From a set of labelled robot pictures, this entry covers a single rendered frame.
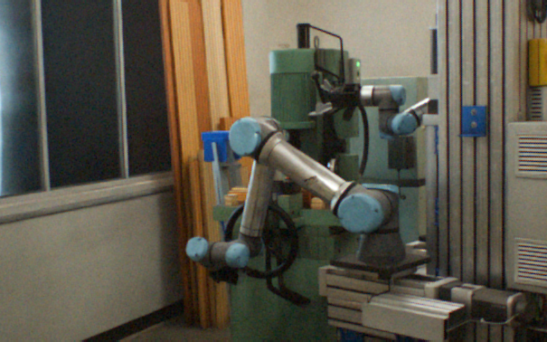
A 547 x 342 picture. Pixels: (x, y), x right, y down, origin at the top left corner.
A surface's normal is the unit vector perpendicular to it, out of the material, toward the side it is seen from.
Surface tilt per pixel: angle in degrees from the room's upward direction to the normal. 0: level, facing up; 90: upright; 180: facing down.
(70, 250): 90
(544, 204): 90
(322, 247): 90
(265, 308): 90
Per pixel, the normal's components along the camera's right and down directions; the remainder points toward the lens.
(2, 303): 0.88, 0.03
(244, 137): -0.55, 0.03
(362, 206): -0.34, 0.18
